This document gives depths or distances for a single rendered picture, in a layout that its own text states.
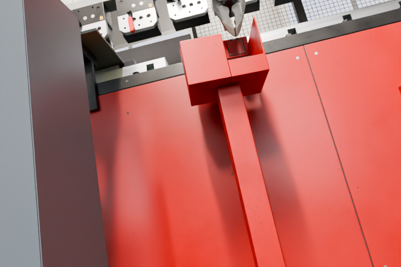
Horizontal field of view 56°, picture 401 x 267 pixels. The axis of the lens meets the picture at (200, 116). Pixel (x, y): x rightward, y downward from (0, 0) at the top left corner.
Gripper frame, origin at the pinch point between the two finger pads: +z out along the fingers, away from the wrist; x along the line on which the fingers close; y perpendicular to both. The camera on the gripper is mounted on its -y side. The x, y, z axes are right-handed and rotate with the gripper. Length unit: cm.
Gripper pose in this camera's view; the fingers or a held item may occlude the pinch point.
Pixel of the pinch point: (235, 30)
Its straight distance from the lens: 103.9
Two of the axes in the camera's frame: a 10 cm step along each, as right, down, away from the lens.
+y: 0.0, 2.1, 9.8
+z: 2.0, 9.6, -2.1
